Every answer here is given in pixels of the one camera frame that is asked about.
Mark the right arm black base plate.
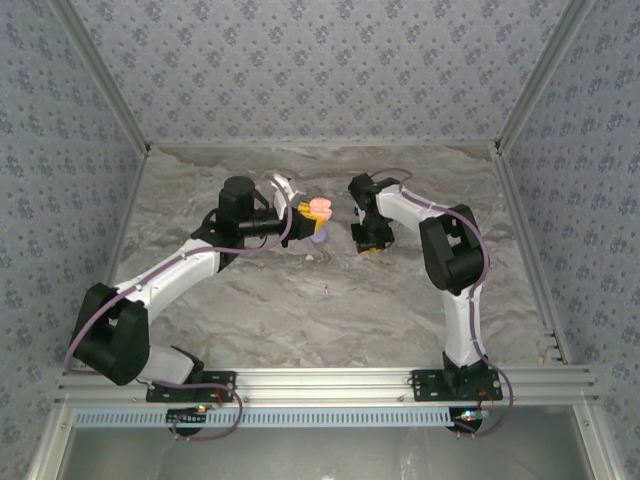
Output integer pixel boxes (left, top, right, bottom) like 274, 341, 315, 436
410, 369, 504, 404

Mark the small black circuit board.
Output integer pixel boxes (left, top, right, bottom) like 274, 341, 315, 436
451, 407, 495, 432
166, 405, 210, 427

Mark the grey metal lower panel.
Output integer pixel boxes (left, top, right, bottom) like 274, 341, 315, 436
59, 422, 594, 480

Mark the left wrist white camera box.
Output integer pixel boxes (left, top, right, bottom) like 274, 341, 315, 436
267, 172, 304, 214

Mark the aluminium lower frame leg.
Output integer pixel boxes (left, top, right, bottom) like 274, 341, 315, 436
27, 403, 76, 480
573, 403, 624, 480

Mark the pink earbud charging case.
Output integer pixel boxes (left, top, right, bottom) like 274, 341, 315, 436
308, 195, 335, 221

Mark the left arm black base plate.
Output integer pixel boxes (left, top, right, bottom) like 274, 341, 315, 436
145, 370, 238, 404

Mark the aluminium table back rail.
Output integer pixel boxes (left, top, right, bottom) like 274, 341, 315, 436
149, 141, 496, 150

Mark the slanted aluminium frame post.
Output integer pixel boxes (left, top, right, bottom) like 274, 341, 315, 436
494, 0, 599, 151
47, 0, 152, 151

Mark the slotted white cable duct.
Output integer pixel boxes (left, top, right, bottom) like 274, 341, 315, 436
73, 406, 464, 429

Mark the aluminium table side rail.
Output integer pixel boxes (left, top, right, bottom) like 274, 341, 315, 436
492, 144, 572, 367

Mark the aluminium front mounting rail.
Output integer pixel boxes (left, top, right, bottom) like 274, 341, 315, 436
54, 366, 600, 407

